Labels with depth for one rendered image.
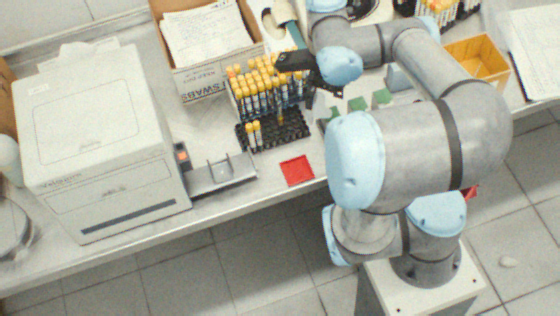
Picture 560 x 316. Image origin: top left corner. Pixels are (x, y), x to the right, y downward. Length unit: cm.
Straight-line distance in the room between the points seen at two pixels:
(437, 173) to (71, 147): 76
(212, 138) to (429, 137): 89
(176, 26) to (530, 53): 95
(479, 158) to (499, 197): 176
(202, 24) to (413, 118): 105
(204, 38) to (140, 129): 51
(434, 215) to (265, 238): 130
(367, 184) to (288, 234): 164
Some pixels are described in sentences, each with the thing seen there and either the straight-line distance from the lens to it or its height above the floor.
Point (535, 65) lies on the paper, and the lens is 169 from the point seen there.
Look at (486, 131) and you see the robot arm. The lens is 73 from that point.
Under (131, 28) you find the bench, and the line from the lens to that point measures 182.
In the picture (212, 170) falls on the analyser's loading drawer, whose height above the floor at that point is 92.
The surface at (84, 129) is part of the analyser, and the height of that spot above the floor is 118.
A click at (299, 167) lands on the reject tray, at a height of 88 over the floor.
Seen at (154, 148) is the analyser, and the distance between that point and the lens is 120.
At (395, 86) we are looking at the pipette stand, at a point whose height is 91.
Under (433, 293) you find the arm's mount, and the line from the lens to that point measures 130.
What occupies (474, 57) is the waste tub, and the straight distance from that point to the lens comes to 167.
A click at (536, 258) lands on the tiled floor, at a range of 242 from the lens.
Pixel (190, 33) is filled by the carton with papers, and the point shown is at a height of 94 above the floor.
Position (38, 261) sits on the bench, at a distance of 150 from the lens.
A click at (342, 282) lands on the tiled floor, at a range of 226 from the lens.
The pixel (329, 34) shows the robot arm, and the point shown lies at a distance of 109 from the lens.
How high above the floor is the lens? 214
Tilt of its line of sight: 59 degrees down
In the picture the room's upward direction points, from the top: 8 degrees counter-clockwise
